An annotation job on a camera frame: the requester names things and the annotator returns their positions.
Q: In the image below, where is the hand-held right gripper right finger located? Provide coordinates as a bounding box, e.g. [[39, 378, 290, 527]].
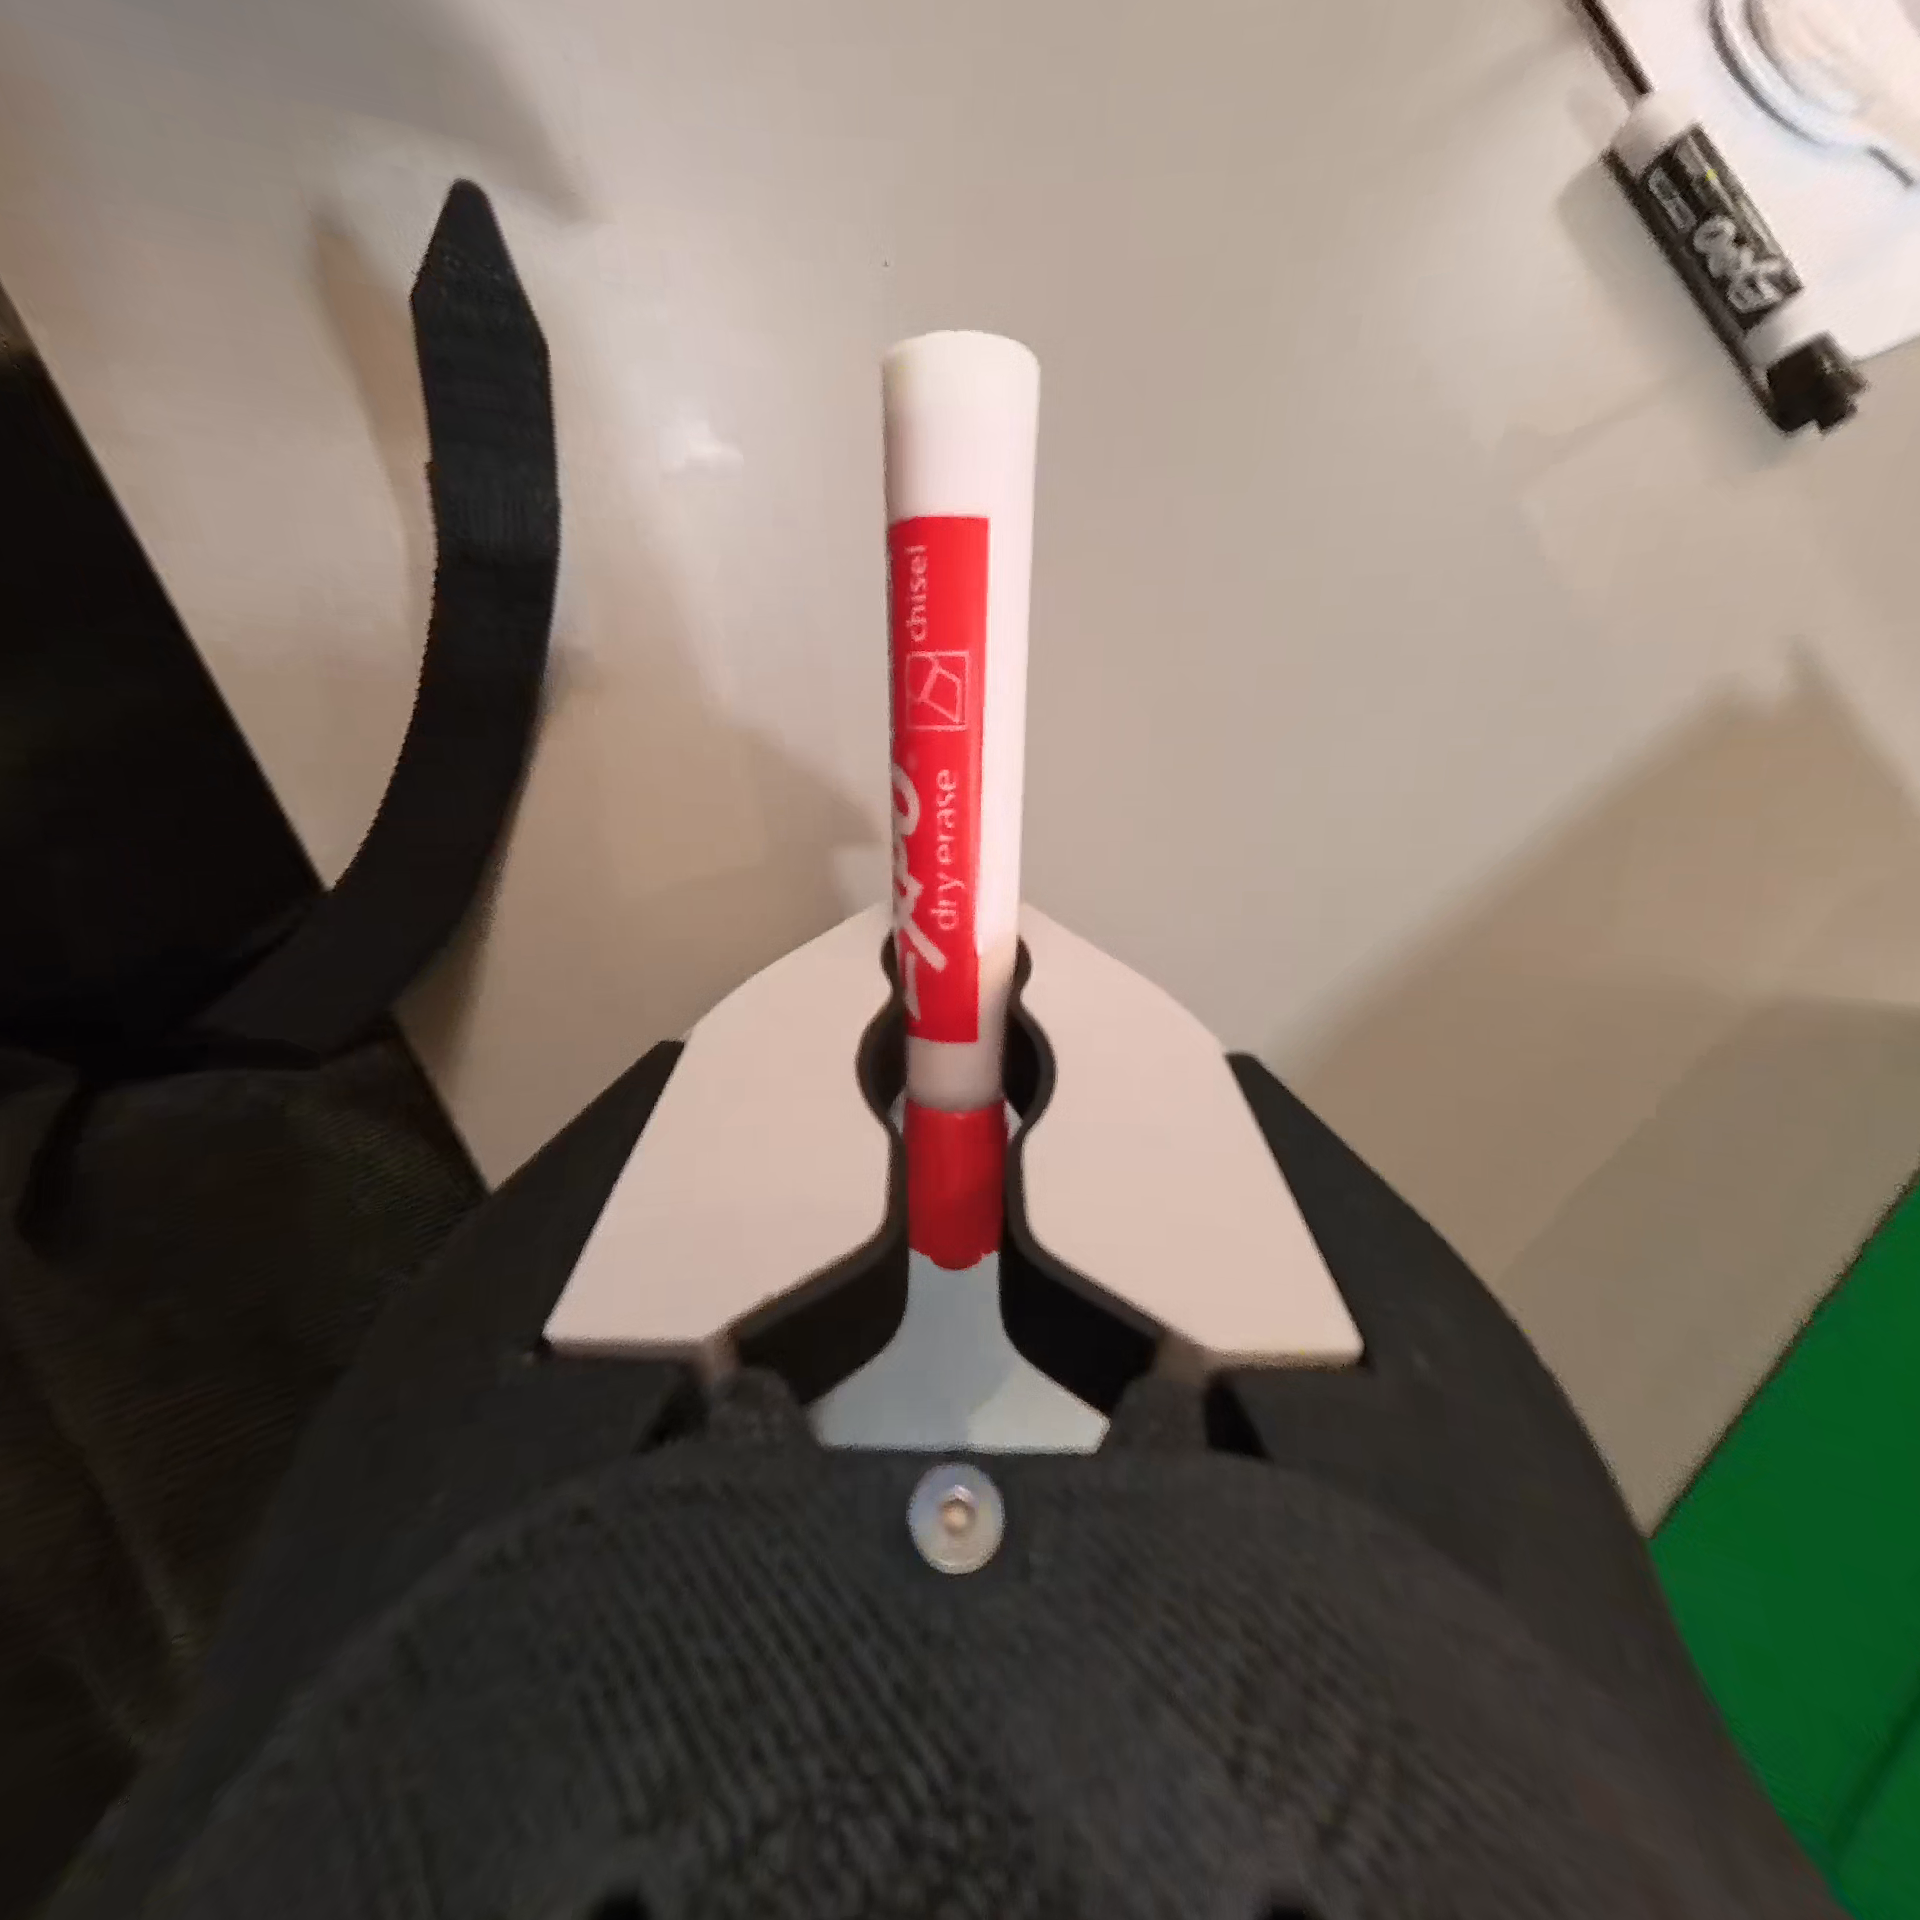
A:
[[1001, 907, 1363, 1375]]

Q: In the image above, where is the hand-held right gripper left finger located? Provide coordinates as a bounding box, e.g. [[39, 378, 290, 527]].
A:
[[544, 907, 915, 1375]]

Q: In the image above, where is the red dry erase marker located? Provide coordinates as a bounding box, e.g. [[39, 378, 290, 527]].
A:
[[877, 329, 1045, 1270]]

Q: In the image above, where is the black hook-and-loop strap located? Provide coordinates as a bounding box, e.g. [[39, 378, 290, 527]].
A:
[[193, 182, 560, 1051]]

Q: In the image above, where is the black dry erase marker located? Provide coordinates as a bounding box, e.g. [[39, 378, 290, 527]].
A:
[[1602, 83, 1873, 437]]

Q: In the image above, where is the green plastic storage box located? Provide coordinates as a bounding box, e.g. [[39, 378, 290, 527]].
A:
[[1640, 1185, 1920, 1920]]

